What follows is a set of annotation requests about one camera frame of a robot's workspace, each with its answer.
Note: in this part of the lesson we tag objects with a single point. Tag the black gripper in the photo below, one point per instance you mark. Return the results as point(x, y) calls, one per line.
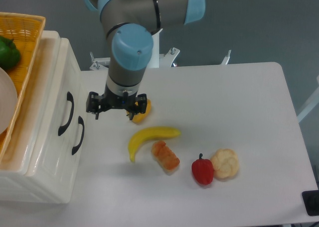
point(134, 104)

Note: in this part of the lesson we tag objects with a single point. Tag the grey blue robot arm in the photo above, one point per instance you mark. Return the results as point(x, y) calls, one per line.
point(129, 26)

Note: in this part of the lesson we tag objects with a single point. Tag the white drawer cabinet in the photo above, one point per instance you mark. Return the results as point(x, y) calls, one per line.
point(15, 185)

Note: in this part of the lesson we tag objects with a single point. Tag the yellow toy bell pepper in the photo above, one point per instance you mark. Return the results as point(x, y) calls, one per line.
point(138, 118)

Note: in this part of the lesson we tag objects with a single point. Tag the yellow toy banana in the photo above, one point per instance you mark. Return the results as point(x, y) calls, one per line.
point(147, 134)

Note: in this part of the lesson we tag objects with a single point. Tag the orange toy croissant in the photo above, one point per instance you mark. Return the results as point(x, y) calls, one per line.
point(165, 157)

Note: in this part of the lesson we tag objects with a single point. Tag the red toy bell pepper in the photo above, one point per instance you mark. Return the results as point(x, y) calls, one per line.
point(202, 170)

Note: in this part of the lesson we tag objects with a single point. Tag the white plate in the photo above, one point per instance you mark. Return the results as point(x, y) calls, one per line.
point(8, 100)

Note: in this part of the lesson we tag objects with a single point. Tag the green toy bell pepper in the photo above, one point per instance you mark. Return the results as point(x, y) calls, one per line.
point(9, 54)

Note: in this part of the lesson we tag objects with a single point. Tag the beige toy bread roll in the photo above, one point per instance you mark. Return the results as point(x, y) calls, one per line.
point(225, 163)

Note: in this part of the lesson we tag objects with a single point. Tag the yellow wicker basket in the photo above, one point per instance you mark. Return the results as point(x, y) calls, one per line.
point(26, 30)

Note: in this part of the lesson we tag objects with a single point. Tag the black device at edge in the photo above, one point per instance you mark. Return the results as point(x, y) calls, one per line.
point(311, 202)

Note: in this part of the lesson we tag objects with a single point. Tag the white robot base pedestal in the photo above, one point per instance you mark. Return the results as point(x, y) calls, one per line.
point(157, 60)

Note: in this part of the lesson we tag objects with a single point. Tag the white metal frame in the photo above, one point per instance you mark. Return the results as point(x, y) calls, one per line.
point(311, 102)

